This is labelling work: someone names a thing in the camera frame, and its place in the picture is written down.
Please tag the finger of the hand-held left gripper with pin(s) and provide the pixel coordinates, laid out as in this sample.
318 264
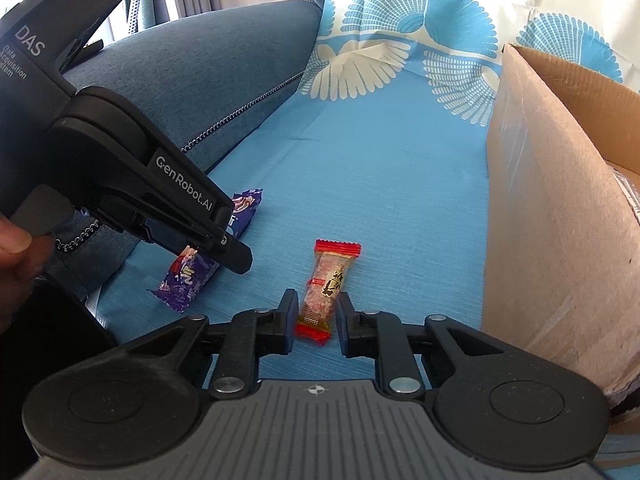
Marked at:
232 257

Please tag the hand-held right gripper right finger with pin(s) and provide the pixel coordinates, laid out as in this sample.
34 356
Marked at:
346 327

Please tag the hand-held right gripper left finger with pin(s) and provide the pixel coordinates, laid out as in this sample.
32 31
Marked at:
287 322

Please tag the purple candy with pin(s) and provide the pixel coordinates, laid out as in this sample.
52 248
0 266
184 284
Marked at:
247 210
187 280

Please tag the red candy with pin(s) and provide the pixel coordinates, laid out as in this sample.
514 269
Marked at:
327 280

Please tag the brown cardboard box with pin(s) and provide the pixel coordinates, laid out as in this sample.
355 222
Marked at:
540 210

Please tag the white snack bar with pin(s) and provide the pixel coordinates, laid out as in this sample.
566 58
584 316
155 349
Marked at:
627 192

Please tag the person's left hand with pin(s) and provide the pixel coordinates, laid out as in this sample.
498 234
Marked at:
20 255

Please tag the blue and cream printed cloth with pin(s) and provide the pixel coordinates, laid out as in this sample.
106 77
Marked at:
390 160

